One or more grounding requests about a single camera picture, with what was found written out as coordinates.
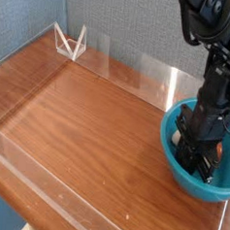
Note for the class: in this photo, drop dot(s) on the clear acrylic barrier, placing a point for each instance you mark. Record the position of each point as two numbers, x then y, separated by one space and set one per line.
80 144

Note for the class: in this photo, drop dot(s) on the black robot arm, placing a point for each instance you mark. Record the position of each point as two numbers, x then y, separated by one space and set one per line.
207 23

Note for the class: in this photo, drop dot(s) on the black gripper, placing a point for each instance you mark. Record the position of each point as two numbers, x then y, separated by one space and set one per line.
202 131

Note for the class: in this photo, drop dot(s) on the white toy mushroom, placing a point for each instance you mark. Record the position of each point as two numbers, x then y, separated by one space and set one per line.
176 138

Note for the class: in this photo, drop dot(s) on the blue plastic bowl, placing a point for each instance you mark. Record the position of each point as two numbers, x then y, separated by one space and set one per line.
215 191

